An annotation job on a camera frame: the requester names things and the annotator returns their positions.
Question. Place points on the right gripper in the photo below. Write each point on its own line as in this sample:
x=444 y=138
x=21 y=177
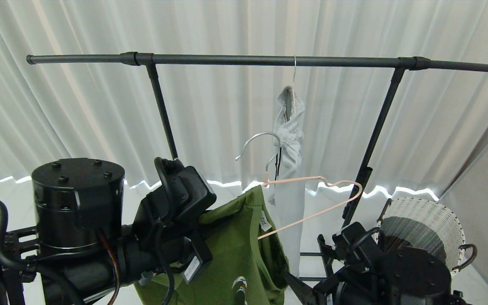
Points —
x=333 y=292

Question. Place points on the white laundry basket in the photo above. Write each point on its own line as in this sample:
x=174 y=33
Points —
x=439 y=220

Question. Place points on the pale grey shorts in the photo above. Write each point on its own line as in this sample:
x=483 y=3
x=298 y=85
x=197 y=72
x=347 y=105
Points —
x=290 y=212

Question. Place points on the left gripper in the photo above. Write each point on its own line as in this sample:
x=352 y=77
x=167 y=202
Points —
x=193 y=258

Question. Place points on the white curtain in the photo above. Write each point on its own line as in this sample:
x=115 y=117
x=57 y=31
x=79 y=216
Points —
x=79 y=118

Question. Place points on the black clothes rack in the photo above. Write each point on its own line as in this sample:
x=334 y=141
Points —
x=227 y=59

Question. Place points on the pink clothes hanger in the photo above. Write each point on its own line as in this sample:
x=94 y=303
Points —
x=266 y=177
x=295 y=67

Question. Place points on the green garment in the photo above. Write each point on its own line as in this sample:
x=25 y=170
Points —
x=235 y=237

